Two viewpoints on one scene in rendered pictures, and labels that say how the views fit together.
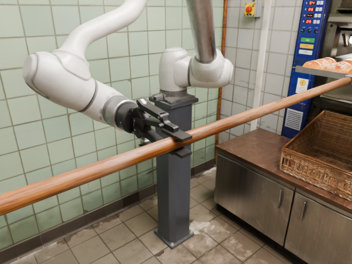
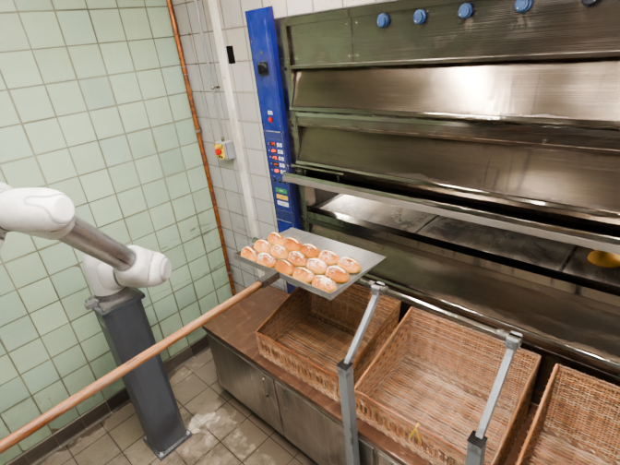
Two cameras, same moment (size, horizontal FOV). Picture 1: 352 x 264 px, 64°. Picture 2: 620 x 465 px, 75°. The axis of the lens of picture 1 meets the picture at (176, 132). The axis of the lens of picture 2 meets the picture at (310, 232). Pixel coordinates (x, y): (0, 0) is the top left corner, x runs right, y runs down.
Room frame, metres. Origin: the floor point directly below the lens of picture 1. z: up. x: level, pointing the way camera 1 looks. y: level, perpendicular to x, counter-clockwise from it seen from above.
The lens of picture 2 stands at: (-0.19, -0.80, 2.03)
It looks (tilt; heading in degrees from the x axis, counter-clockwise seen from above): 26 degrees down; 355
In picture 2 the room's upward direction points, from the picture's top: 7 degrees counter-clockwise
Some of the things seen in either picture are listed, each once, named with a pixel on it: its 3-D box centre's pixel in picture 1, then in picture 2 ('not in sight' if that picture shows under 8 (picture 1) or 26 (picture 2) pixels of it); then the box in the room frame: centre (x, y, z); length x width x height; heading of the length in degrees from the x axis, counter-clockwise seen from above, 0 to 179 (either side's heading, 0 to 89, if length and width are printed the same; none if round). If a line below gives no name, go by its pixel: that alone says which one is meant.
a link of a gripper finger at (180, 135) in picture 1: (176, 133); not in sight; (0.56, 0.00, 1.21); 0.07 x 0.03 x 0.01; 40
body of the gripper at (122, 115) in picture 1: (137, 121); not in sight; (0.68, 0.10, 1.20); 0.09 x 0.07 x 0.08; 40
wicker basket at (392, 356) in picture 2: not in sight; (443, 387); (0.93, -1.35, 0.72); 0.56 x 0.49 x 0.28; 40
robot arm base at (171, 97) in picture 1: (170, 93); (108, 293); (1.53, 0.03, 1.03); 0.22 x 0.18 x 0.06; 130
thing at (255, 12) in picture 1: (252, 9); (224, 149); (2.25, -0.56, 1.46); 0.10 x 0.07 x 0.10; 39
